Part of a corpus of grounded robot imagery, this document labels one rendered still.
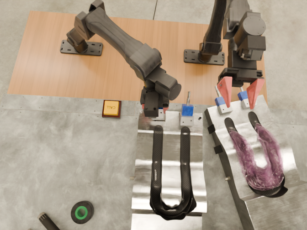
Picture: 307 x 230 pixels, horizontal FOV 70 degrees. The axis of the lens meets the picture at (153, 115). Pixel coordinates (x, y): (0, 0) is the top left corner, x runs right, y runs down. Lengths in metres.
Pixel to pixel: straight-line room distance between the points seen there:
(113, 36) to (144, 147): 0.43
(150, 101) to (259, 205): 0.54
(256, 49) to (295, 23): 2.10
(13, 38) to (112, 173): 1.80
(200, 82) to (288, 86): 1.32
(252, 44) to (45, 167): 0.88
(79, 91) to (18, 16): 1.62
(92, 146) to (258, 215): 0.69
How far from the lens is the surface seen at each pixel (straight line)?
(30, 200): 1.06
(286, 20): 2.65
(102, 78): 1.07
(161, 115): 0.83
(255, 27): 0.63
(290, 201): 0.99
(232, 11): 0.73
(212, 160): 0.99
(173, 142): 0.88
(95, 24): 0.70
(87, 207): 0.94
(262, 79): 0.64
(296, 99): 2.26
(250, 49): 0.58
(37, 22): 1.34
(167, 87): 0.63
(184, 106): 0.85
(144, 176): 0.84
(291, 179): 1.04
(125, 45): 0.66
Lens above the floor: 1.74
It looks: 74 degrees down
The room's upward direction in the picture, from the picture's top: 6 degrees clockwise
